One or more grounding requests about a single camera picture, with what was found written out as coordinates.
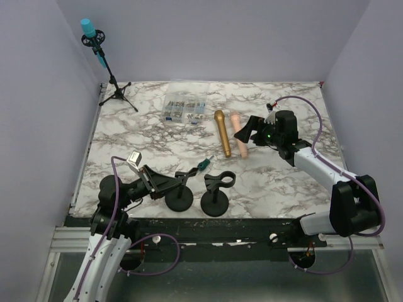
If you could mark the clear screw organizer box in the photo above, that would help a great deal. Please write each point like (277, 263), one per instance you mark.
(185, 102)

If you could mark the black round-base mic stand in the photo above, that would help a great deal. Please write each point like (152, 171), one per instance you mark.
(215, 202)

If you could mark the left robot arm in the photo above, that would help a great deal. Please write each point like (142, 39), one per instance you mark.
(107, 220)

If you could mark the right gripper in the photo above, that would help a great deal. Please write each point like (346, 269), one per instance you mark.
(255, 123)

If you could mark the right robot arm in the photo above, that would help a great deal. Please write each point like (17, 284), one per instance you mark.
(352, 207)

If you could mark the green handle screwdriver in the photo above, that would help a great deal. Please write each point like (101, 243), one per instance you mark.
(202, 166)

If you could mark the gold microphone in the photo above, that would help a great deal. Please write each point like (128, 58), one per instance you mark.
(219, 117)

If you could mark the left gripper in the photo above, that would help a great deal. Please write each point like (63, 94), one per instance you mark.
(155, 181)

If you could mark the blue microphone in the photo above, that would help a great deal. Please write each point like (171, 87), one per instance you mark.
(93, 39)

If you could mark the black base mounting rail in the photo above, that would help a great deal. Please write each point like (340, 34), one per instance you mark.
(202, 240)

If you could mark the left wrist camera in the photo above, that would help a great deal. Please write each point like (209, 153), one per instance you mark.
(133, 161)

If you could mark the black tripod mic stand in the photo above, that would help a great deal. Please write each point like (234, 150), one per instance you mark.
(119, 93)

